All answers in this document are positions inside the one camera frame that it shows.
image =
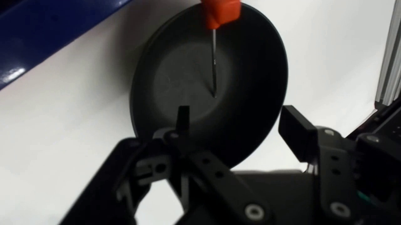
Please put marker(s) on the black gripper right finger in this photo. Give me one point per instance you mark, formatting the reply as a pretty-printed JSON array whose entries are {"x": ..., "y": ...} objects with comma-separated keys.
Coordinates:
[{"x": 358, "y": 179}]

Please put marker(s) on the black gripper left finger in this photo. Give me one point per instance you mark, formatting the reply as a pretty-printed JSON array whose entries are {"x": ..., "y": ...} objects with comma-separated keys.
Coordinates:
[{"x": 208, "y": 192}]

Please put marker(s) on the orange handled wrench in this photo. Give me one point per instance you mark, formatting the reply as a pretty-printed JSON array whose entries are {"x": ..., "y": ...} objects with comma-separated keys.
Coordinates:
[{"x": 218, "y": 13}]

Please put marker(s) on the black bowl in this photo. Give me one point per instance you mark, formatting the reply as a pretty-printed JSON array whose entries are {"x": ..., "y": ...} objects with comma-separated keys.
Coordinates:
[{"x": 233, "y": 82}]

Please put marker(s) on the white paper table cover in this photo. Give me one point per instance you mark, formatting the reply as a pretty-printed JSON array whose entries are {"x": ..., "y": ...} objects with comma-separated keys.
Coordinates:
[{"x": 61, "y": 119}]

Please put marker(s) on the blue tool holder block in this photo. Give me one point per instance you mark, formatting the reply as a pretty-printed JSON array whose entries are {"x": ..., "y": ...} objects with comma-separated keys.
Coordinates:
[{"x": 32, "y": 31}]

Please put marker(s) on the aluminium frame post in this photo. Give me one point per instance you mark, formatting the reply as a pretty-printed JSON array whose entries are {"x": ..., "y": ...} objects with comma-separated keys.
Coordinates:
[{"x": 388, "y": 87}]

